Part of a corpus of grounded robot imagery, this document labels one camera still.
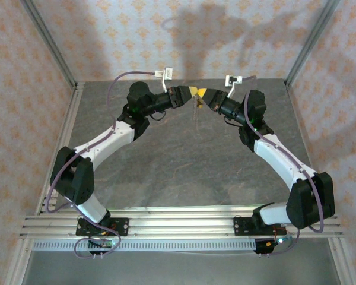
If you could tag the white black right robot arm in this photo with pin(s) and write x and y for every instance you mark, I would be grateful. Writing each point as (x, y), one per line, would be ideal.
(279, 157)

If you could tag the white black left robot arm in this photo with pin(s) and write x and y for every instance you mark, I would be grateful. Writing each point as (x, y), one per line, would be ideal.
(106, 142)

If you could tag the grey metal lower panel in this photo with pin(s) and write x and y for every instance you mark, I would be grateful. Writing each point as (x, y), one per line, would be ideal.
(181, 270)

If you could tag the aluminium table side rail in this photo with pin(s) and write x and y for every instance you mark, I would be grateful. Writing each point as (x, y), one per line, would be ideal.
(76, 101)

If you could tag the aluminium frame post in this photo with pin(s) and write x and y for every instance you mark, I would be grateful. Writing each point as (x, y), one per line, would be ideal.
(47, 38)
(311, 38)

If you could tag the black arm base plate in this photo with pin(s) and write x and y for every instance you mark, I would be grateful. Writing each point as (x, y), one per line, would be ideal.
(240, 227)
(123, 227)

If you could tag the aluminium rail beam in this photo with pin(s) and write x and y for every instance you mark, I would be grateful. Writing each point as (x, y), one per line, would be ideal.
(181, 225)

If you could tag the aluminium frame leg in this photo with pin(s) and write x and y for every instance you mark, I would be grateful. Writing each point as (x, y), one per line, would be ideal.
(347, 273)
(16, 267)

